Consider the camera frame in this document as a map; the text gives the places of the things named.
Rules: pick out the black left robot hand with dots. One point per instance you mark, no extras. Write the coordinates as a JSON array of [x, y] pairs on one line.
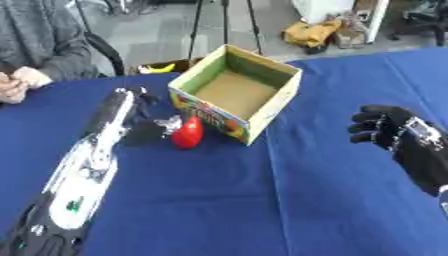
[[111, 113]]

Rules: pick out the open cardboard box green inside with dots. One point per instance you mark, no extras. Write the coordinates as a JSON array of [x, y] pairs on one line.
[[236, 93]]

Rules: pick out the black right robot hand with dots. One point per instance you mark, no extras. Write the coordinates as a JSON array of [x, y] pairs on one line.
[[382, 125]]

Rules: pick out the yellow toy banana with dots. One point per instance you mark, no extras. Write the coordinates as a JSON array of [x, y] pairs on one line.
[[156, 69]]

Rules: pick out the yellow bag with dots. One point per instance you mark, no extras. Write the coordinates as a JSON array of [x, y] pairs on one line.
[[310, 33]]

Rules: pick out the person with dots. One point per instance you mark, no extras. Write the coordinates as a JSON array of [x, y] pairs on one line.
[[41, 33]]

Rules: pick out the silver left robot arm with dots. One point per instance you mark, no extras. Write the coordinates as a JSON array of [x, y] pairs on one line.
[[81, 186]]

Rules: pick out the red toy pepper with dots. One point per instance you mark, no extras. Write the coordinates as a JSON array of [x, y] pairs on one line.
[[188, 132]]

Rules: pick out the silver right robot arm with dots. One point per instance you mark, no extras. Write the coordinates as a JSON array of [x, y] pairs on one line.
[[444, 201]]

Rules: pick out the person's left hand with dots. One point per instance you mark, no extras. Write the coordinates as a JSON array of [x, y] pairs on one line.
[[32, 77]]

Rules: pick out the white cabinet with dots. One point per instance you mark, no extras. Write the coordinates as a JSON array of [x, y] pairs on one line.
[[344, 13]]

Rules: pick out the person's right hand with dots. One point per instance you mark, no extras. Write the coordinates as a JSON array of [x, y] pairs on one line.
[[11, 90]]

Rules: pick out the black tripod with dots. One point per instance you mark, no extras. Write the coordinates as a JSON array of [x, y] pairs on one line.
[[224, 23]]

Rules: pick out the black office chair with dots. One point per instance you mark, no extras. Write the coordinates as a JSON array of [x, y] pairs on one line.
[[423, 18]]

